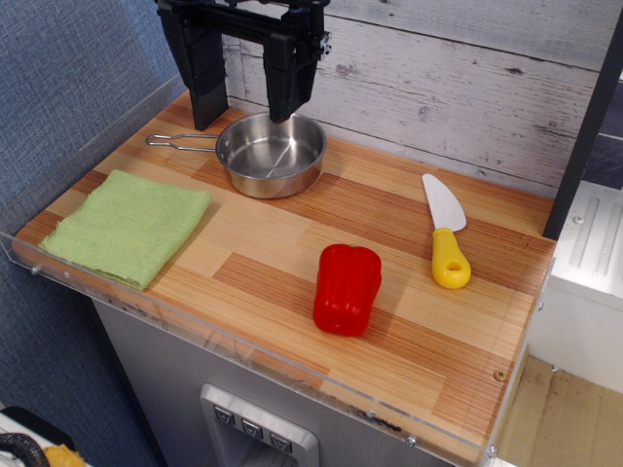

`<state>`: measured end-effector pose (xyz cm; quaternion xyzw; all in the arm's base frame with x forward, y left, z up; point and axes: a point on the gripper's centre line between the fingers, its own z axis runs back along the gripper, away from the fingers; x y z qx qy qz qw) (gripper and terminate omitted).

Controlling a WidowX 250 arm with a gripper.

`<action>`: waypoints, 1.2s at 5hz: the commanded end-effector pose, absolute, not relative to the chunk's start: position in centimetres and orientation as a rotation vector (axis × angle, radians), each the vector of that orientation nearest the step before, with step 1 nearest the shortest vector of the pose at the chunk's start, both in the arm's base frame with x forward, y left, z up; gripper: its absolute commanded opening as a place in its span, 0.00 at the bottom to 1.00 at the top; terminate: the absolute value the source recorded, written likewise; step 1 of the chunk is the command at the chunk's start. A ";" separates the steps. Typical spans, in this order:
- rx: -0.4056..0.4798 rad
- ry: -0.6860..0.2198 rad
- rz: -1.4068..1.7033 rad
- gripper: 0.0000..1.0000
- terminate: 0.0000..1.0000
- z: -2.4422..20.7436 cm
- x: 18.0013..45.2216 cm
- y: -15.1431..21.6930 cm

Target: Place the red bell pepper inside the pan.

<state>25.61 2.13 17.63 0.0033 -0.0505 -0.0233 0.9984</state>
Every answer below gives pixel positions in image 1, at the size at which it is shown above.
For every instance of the yellow object at corner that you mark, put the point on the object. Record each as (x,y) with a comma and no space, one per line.
(62,456)

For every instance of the dark left shelf post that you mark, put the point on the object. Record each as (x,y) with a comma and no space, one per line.
(209,106)

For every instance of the green folded cloth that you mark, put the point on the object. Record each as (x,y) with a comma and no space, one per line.
(128,228)

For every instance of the grey cabinet with dispenser panel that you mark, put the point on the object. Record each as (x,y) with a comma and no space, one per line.
(208,407)

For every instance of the dark right shelf post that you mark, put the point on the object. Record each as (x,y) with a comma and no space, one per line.
(592,122)

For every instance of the red bell pepper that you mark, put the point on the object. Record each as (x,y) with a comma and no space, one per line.
(348,281)

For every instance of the yellow handled toy knife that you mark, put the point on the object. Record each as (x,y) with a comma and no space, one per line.
(450,268)

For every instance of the clear acrylic table guard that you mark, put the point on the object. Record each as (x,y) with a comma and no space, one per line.
(384,309)

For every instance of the dark shelf post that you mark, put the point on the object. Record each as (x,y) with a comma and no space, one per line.
(209,106)
(592,122)

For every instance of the stainless steel pan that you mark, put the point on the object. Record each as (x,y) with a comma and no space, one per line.
(263,159)

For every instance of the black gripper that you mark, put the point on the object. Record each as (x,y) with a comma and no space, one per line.
(294,43)

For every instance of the white sink drainboard unit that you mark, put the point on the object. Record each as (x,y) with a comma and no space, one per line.
(577,326)

